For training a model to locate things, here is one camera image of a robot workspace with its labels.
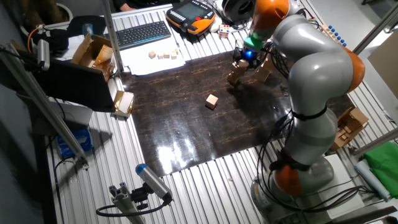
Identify cardboard box with wooden pieces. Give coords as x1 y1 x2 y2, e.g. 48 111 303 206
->
330 106 370 152

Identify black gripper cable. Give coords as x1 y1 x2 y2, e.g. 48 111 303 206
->
262 46 292 80

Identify dark marble pattern mat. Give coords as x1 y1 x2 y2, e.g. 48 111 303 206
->
119 51 355 178

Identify white paper sheet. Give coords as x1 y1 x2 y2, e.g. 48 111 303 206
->
119 36 187 77

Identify white gold foil box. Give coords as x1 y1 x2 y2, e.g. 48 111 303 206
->
111 90 136 119

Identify black cable with plug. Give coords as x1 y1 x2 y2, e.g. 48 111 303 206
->
269 111 293 147

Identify black computer keyboard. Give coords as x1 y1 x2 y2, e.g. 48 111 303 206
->
103 21 172 51

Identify grey flat box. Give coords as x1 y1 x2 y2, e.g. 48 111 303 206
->
48 100 94 129

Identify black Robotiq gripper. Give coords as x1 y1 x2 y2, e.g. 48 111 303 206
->
232 46 262 70

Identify black camera cable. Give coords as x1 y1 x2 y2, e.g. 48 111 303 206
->
95 192 172 218

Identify black orange teach pendant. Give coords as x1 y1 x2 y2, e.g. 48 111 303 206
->
165 0 217 35

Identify white rounded object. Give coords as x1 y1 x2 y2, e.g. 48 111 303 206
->
210 17 223 34

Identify white base board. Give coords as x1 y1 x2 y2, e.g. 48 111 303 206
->
310 153 365 220

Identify open brown cardboard box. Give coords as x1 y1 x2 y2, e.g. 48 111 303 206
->
70 33 116 83

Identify aluminium frame beam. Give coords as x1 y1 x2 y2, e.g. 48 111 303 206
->
352 126 398 159
0 43 90 170

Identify colourful Rubik's cube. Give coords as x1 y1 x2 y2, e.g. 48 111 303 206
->
218 24 231 39

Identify short aluminium profile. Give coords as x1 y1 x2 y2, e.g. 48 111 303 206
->
108 182 147 224

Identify blue translucent cup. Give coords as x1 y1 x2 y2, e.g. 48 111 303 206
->
81 22 95 39

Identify black filament spool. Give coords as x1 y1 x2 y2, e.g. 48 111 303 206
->
221 0 256 24

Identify aluminium frame post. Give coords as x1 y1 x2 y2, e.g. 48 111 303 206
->
353 4 398 56
101 0 126 73

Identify silver camera with blue cap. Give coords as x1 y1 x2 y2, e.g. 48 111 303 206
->
134 162 174 203

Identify blue plastic packet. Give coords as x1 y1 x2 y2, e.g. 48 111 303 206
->
55 127 94 159

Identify black flat bar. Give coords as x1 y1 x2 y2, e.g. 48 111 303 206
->
329 205 398 224

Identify black fabric bag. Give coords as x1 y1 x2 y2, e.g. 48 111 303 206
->
30 15 107 53

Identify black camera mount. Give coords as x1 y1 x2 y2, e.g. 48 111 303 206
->
129 184 150 211

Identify silver depth camera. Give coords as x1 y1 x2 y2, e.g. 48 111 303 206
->
36 39 51 72

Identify brown cardboard panel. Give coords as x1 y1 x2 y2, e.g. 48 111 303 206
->
366 30 398 101

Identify white rolled sheet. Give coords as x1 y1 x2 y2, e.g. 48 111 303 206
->
354 158 392 203

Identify wooden rack with blue caps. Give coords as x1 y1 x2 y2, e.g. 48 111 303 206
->
322 24 350 49

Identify black flat panel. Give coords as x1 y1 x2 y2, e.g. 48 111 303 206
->
29 57 116 113

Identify green cloth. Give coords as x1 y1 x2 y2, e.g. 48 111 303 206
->
363 141 398 200

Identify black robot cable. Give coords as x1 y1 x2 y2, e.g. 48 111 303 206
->
253 142 376 216

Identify orange cable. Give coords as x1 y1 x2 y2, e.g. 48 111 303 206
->
27 24 46 54

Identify green wrist mount adapter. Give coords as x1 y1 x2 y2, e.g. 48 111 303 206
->
243 33 266 52

